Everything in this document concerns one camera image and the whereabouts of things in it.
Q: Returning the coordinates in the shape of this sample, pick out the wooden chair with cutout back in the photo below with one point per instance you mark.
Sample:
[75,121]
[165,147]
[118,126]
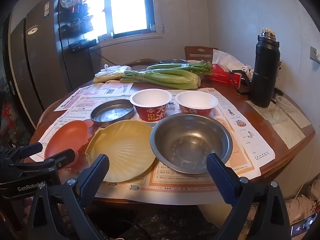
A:
[197,52]

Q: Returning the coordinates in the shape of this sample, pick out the small steel bowl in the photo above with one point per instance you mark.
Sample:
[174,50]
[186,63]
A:
[173,61]

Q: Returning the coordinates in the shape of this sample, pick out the yellow leaf-shaped plate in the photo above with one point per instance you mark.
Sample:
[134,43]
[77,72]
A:
[122,150]

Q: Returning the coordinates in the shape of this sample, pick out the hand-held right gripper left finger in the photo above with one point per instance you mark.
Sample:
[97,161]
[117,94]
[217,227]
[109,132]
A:
[100,165]

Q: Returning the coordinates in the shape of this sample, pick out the black thermos bottle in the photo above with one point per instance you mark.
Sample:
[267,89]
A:
[265,75]

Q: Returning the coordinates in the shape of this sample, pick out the newspaper sheet with cartoon figures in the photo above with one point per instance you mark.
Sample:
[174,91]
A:
[240,130]

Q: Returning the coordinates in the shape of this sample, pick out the clear plastic cup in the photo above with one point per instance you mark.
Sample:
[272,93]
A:
[281,107]

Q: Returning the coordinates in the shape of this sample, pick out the pink-titled newspaper sheet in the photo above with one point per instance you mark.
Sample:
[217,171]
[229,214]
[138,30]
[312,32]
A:
[100,92]

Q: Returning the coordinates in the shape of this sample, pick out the orange flower-shaped plate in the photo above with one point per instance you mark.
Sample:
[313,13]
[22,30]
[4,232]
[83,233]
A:
[67,136]

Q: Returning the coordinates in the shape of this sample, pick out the thin leafy celery bunch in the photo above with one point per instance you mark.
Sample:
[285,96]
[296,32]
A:
[175,66]

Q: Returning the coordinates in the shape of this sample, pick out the thick celery bunch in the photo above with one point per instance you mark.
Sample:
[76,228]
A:
[162,80]

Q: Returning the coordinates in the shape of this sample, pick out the wooden chair with curved back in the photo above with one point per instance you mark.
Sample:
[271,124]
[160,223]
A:
[140,61]

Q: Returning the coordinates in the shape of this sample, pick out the large printed newspaper sheet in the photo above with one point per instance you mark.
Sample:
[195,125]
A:
[175,187]

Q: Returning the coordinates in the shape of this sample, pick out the smartphone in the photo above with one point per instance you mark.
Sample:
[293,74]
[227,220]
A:
[303,226]

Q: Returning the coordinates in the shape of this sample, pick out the light floral cloth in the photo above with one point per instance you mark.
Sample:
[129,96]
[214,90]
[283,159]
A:
[305,205]

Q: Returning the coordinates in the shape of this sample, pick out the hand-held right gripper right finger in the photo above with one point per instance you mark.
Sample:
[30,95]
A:
[217,173]

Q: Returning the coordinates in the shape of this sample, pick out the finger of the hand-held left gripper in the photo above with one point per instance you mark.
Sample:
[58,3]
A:
[58,158]
[27,153]

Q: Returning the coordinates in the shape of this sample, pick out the red paper bowl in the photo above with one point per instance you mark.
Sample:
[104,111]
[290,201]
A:
[196,101]
[150,100]

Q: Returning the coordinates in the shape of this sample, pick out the window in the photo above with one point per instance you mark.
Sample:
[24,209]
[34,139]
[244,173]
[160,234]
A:
[125,7]

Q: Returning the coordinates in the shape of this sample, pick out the plastic bag of yellow food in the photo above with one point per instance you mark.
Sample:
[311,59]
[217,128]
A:
[112,71]

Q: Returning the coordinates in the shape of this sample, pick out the small white bottles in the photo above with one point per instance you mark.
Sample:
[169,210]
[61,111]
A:
[250,73]

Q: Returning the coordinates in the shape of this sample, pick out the white textured table mat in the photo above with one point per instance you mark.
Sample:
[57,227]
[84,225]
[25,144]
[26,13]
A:
[292,130]

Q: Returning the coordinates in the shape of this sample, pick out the shallow round steel plate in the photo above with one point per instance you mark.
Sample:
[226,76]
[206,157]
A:
[112,113]

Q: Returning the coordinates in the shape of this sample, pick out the grey refrigerator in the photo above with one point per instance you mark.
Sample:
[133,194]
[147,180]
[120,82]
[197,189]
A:
[37,67]

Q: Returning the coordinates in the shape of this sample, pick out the wall socket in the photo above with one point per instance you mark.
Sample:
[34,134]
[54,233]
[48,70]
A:
[315,54]

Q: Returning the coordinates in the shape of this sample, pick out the large steel bowl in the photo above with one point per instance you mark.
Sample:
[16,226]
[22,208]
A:
[190,140]

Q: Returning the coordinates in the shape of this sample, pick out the person's dark floral clothing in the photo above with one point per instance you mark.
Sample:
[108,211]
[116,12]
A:
[162,225]

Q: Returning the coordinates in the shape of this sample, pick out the round white fridge magnet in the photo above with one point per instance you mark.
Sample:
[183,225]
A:
[32,30]

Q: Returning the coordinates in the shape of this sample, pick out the small white bowl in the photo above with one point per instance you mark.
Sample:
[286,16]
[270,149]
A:
[193,61]

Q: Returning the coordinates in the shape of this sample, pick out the red tissue box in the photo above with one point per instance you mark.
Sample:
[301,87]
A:
[221,76]

